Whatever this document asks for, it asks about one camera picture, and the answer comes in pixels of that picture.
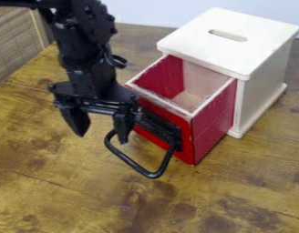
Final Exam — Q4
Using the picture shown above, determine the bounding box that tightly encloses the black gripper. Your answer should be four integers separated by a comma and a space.
48, 58, 141, 144

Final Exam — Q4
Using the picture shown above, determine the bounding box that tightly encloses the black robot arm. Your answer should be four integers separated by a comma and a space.
0, 0, 138, 144

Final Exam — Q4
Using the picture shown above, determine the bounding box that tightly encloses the red wooden drawer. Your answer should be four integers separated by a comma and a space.
126, 56, 238, 166

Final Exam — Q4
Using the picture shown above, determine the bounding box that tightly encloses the white wooden box cabinet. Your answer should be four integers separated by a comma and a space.
157, 8, 299, 138

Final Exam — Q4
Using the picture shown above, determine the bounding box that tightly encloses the black metal drawer handle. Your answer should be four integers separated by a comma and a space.
103, 107, 183, 179

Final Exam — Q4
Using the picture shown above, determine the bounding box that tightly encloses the black cable loop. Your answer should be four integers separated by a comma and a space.
102, 45, 130, 70

